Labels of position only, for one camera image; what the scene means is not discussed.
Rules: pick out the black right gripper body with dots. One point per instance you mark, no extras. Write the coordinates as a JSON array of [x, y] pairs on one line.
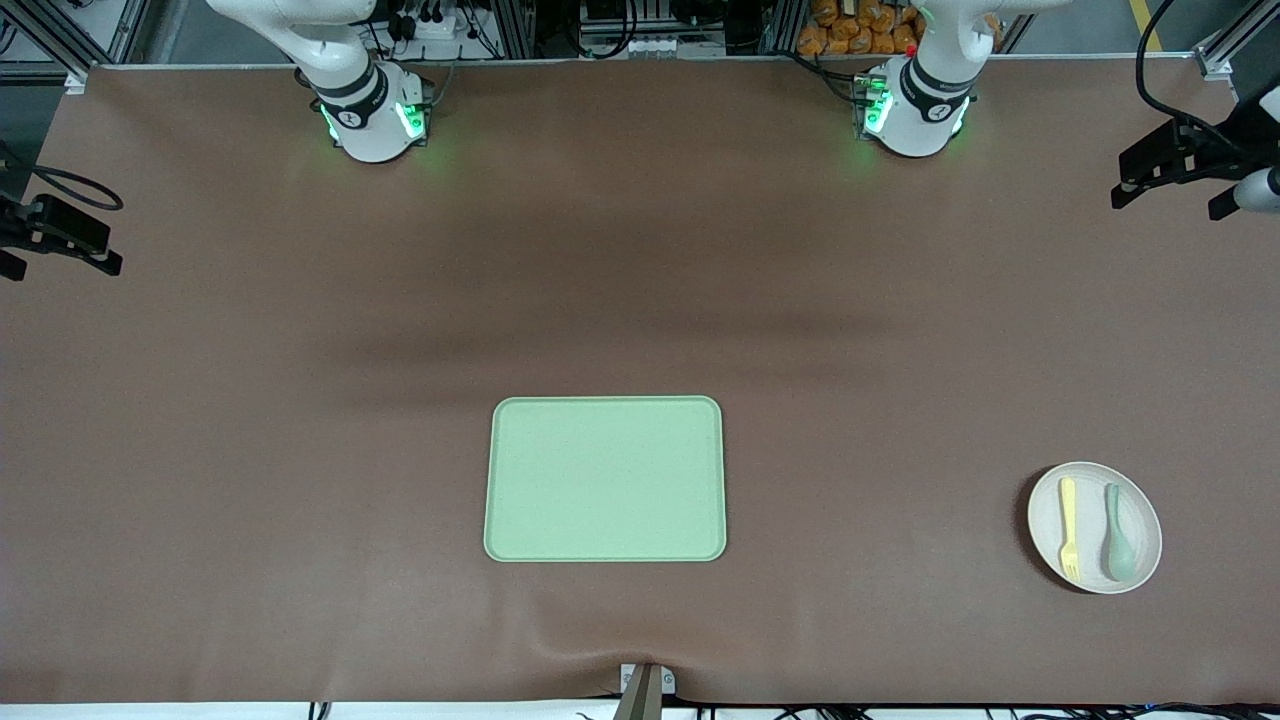
[[12, 227]]

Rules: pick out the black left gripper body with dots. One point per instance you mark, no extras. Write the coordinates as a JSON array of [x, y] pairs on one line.
[[1213, 147]]

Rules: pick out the yellow plastic fork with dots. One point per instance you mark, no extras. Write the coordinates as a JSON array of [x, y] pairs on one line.
[[1068, 505]]

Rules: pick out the beige round plate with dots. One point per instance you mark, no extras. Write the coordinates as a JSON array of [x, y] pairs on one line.
[[1092, 520]]

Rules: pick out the pale green plastic spoon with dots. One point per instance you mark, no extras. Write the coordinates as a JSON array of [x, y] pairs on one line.
[[1120, 555]]

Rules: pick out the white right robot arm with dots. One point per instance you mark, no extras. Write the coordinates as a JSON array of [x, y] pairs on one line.
[[370, 130]]

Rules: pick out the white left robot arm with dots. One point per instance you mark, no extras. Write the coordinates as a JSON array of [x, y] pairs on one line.
[[920, 120]]

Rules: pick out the brown table mat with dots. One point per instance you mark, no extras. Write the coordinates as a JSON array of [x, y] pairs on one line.
[[300, 400]]

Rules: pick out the orange snack packets pile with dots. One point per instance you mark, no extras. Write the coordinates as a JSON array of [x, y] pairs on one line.
[[850, 35]]

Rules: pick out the white power strip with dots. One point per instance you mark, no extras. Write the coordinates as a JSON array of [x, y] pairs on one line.
[[430, 28]]

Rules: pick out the light green rectangular tray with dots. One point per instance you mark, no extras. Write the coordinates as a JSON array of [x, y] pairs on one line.
[[605, 480]]

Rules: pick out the black right camera bracket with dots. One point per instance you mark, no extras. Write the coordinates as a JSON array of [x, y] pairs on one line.
[[12, 266]]

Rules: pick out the black camera bracket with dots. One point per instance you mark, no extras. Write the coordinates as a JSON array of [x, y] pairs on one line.
[[1222, 205], [12, 266]]

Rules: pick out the black left camera bracket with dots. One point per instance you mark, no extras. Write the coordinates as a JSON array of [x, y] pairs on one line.
[[1222, 205]]

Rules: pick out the aluminium frame strut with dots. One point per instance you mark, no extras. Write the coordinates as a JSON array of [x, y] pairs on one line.
[[1215, 60], [60, 50]]

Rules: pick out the aluminium frame post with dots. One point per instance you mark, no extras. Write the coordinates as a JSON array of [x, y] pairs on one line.
[[785, 25], [515, 25]]

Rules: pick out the grey metal post bracket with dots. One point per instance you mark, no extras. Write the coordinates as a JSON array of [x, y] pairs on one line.
[[668, 682]]

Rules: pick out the aluminium camera post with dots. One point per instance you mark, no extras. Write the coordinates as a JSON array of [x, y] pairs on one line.
[[640, 700]]

